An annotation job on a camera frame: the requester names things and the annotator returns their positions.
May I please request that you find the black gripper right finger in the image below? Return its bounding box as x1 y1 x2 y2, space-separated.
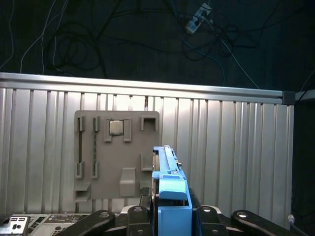
189 188 308 236

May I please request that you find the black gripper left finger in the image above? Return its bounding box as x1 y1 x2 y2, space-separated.
56 187 151 236

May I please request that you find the hard disk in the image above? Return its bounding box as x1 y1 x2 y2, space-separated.
151 145 193 236

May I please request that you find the grey parts rack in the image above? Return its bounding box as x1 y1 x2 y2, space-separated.
73 110 160 204

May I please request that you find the silver rear port panel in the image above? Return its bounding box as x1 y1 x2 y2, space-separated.
29 213 92 236

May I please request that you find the green RAM stick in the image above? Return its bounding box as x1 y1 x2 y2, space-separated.
92 118 97 177

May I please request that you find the silver CPU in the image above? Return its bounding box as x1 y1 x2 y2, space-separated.
109 119 125 136

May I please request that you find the black PC case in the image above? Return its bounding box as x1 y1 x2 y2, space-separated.
0 212 128 236

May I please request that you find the white power strip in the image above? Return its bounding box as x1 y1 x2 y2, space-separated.
186 2 213 34

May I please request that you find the dark cable with white plug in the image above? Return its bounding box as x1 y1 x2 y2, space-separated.
287 213 310 236

